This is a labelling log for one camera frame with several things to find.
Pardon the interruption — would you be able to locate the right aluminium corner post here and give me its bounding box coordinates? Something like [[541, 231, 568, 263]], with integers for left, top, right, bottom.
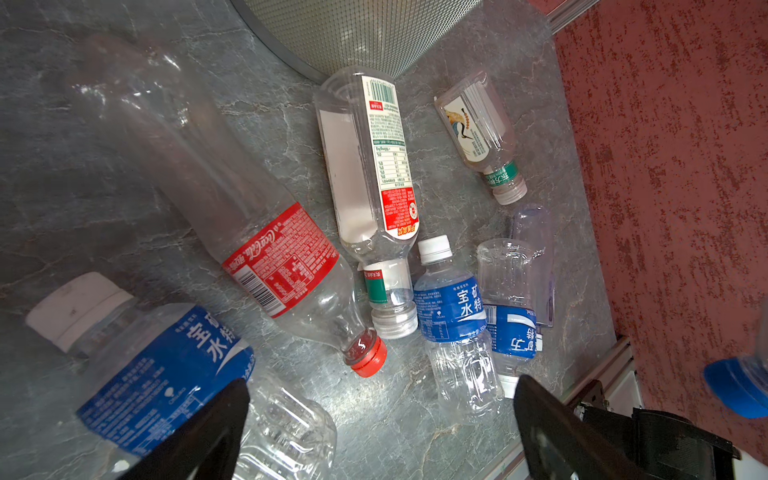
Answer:
[[547, 0, 600, 34]]

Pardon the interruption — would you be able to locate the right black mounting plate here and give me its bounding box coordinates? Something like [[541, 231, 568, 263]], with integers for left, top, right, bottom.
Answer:
[[569, 380, 742, 479]]

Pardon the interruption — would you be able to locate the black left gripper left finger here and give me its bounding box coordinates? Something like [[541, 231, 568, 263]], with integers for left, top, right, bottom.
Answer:
[[122, 379, 250, 480]]

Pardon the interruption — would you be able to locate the grey mesh waste bin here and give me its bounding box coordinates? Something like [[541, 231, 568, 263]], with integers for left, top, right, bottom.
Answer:
[[231, 0, 480, 83]]

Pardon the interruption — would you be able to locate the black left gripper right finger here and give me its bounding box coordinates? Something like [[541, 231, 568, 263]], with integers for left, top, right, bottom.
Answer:
[[514, 375, 648, 479]]

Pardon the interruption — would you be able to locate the clear bottle red label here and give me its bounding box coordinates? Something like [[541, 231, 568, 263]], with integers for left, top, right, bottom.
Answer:
[[67, 34, 387, 378]]

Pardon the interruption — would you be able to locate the blue label bottle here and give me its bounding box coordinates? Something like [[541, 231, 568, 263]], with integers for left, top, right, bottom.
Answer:
[[26, 272, 337, 479], [414, 235, 504, 424], [477, 238, 539, 399]]

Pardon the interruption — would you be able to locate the square bottle green neck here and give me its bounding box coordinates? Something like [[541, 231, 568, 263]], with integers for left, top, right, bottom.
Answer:
[[434, 69, 527, 206]]

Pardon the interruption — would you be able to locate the clear purple tinted bottle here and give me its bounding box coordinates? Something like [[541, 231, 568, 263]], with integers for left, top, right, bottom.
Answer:
[[511, 204, 555, 328]]

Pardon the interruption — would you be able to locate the clear bottle blue cap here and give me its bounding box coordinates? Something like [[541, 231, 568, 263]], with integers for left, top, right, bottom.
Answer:
[[704, 299, 767, 419]]

